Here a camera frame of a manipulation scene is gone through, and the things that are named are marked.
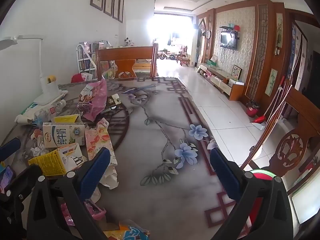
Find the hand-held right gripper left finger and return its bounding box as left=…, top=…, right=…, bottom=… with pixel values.
left=26, top=147, right=112, bottom=240

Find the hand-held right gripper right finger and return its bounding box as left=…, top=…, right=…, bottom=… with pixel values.
left=209, top=148, right=293, bottom=240

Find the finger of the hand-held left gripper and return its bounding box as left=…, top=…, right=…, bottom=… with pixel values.
left=0, top=165, right=43, bottom=208
left=0, top=137, right=22, bottom=163

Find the purple foil wrapper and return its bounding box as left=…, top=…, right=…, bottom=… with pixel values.
left=0, top=165, right=17, bottom=193

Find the red bucket green rim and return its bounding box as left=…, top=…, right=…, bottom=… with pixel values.
left=240, top=169, right=275, bottom=233

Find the pink snack bag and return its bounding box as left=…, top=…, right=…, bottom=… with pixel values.
left=76, top=79, right=108, bottom=122

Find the crumpled white tissue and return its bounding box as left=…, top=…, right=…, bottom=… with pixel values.
left=100, top=165, right=119, bottom=189

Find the crumpled white paper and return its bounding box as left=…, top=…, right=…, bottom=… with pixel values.
left=30, top=140, right=49, bottom=158

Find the yellow open cardboard box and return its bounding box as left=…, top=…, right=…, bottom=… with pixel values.
left=28, top=142, right=88, bottom=177

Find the floral tissue packet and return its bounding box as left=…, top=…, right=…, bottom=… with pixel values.
left=85, top=117, right=118, bottom=165

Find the pink plastic packet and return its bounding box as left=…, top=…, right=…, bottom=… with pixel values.
left=60, top=200, right=107, bottom=227

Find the white milk carton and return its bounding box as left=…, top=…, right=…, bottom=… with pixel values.
left=42, top=121, right=86, bottom=148

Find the clear plastic bottle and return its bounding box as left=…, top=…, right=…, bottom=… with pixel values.
left=32, top=99, right=67, bottom=127

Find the yellow paper card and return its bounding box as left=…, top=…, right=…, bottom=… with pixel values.
left=54, top=114, right=82, bottom=124

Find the red dustpan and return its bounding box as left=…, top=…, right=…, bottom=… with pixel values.
left=251, top=115, right=268, bottom=130

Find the white desk lamp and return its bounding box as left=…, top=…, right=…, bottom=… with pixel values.
left=0, top=35, right=68, bottom=104

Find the small red floor bucket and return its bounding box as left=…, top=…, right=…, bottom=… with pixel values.
left=246, top=100, right=260, bottom=117

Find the orange blue snack bag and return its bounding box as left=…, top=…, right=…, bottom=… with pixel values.
left=104, top=219, right=150, bottom=240

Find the small dark box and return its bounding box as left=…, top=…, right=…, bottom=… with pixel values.
left=104, top=94, right=122, bottom=113

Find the carved wooden chair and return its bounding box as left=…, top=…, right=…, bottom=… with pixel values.
left=240, top=87, right=320, bottom=195

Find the wooden television cabinet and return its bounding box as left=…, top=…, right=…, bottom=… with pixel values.
left=197, top=62, right=247, bottom=101

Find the white appliance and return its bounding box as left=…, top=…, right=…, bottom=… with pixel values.
left=291, top=177, right=320, bottom=225

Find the red bag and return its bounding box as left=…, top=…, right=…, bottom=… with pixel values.
left=71, top=73, right=87, bottom=83

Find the white bookshelf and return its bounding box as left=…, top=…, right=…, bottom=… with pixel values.
left=76, top=44, right=98, bottom=77

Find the plain wooden chair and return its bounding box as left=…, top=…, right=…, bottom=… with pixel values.
left=95, top=43, right=159, bottom=80

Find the white beaded cord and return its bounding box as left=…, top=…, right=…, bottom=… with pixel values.
left=240, top=84, right=293, bottom=168

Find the green bamboo wall painting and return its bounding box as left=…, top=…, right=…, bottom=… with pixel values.
left=265, top=68, right=278, bottom=97

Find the wall television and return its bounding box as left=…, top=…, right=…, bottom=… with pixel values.
left=220, top=32, right=238, bottom=50

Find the tall wall scroll painting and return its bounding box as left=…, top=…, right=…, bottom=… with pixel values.
left=276, top=12, right=284, bottom=55

